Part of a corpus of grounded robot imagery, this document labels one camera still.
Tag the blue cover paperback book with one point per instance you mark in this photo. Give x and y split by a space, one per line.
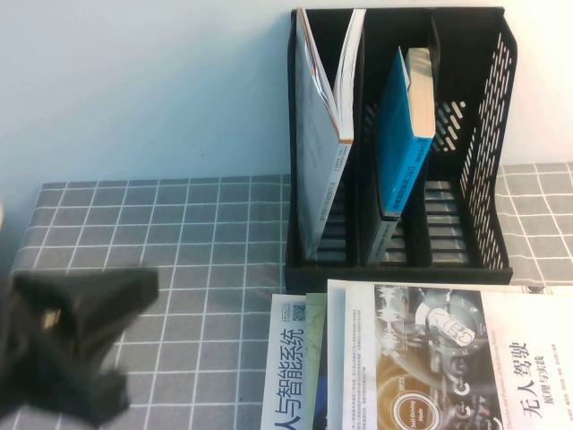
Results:
396 148

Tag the white self-driving car book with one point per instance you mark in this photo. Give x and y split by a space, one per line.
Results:
425 358

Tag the green cover book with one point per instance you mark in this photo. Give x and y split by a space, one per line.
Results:
317 340

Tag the grey checkered tablecloth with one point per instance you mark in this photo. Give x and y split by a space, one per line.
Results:
201 233

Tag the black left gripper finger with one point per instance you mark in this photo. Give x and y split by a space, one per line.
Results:
125 291
105 398

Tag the white book with orange edges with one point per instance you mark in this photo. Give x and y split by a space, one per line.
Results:
318 170

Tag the black three-slot book stand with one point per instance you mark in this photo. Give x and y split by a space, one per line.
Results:
465 134

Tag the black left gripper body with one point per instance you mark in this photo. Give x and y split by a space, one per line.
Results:
49 322

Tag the white book with blue title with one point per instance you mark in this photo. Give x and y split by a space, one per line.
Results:
284 367

